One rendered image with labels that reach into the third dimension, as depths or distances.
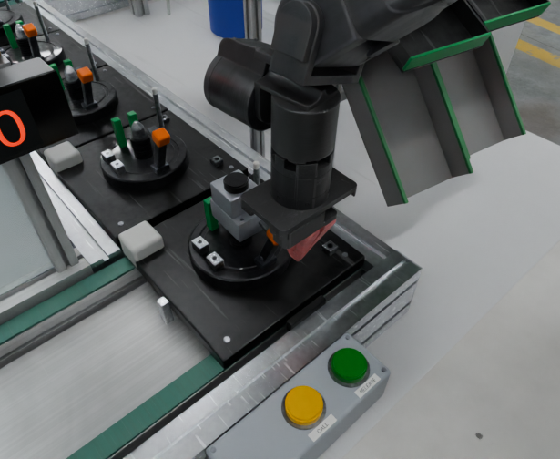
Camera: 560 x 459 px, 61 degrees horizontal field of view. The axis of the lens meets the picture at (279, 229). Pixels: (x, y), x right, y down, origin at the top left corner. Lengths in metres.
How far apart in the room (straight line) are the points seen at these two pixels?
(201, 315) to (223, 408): 0.11
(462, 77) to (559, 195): 0.32
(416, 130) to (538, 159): 0.42
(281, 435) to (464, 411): 0.26
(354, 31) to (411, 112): 0.42
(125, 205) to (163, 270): 0.15
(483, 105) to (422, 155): 0.17
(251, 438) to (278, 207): 0.24
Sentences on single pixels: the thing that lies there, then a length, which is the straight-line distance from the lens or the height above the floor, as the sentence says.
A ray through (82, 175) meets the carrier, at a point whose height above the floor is 0.97.
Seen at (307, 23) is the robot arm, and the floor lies 1.32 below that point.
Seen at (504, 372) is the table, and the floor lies 0.86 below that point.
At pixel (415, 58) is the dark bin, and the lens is 0.59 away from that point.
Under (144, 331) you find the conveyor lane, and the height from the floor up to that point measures 0.92.
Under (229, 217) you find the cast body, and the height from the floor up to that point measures 1.05.
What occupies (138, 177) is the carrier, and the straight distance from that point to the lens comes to 0.77.
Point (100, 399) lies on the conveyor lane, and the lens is 0.63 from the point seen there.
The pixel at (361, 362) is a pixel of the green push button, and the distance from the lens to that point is 0.56.
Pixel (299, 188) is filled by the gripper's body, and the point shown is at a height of 1.18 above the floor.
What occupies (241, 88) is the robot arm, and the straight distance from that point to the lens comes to 0.43.
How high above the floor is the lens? 1.46
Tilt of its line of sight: 45 degrees down
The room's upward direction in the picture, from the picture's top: straight up
